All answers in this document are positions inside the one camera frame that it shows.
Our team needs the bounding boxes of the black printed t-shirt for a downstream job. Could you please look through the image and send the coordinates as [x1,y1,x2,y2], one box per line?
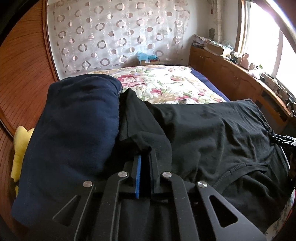
[118,89,293,232]

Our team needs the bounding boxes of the long wooden side cabinet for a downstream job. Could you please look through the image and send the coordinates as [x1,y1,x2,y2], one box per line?
[189,46,295,137]

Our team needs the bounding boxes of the folded navy blue garment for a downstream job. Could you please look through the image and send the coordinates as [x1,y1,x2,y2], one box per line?
[11,74,122,227]

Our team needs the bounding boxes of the blue floral white sheet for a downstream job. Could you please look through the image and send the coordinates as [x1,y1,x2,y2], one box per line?
[264,189,295,241]

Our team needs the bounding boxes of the pink bottle on cabinet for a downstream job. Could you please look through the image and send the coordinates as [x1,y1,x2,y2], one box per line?
[240,53,249,70]

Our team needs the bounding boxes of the yellow plush toy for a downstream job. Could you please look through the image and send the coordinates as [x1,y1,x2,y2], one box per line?
[11,126,34,195]

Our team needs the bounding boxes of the floral pink bed blanket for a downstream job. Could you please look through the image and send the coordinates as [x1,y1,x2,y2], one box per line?
[94,65,229,104]

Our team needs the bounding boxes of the cardboard box on cabinet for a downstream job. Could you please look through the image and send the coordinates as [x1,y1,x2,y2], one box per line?
[205,42,232,56]

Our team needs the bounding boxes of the blue tissue box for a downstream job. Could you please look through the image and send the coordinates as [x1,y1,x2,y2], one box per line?
[137,52,159,66]

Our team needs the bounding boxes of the wooden wardrobe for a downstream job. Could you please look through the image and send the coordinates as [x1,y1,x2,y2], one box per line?
[1,1,57,235]

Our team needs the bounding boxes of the pink circle-pattern curtain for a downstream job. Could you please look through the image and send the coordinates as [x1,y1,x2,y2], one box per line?
[47,1,190,79]

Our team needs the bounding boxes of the window with wooden frame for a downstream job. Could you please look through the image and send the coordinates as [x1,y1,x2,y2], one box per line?
[239,1,295,93]

